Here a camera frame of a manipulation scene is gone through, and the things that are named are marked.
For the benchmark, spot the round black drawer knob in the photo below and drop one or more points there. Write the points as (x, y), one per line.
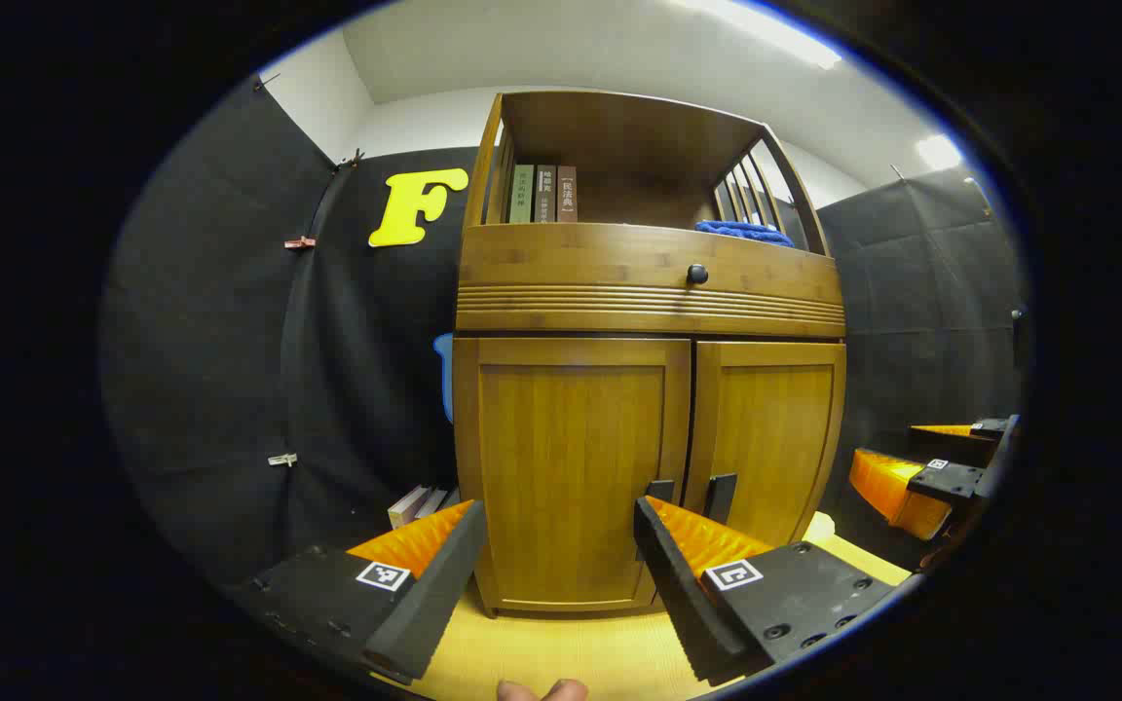
(697, 275)

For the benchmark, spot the black backdrop cloth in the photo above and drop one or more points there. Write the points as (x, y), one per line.
(210, 341)

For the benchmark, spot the blue cloth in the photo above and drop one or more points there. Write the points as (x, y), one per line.
(741, 232)

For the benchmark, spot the white clip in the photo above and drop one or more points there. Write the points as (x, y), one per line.
(281, 460)

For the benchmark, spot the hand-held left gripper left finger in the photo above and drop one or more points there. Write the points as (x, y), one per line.
(434, 604)

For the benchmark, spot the wooden cabinet door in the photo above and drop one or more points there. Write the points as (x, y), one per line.
(775, 438)
(566, 467)

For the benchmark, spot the wooden double-door shoe cabinet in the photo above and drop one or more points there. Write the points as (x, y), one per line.
(649, 302)

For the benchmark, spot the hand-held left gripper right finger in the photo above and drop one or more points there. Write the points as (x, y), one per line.
(683, 604)

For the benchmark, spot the red clip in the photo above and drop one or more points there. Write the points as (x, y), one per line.
(299, 242)

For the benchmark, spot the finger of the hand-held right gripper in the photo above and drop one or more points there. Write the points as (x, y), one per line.
(988, 428)
(887, 487)

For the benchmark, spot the green book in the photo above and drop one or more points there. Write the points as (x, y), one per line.
(521, 193)

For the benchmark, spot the dark clip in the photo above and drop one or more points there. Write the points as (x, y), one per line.
(352, 158)

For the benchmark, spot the dark brown book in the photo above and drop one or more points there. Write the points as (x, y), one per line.
(545, 193)

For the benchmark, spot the grey book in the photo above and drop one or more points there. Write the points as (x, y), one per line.
(442, 499)

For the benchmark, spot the small ceiling light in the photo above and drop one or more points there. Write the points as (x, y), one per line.
(938, 152)

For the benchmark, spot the reddish brown book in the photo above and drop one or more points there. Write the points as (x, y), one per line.
(567, 193)

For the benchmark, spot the wooden cabinet drawer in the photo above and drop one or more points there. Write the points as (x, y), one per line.
(619, 273)

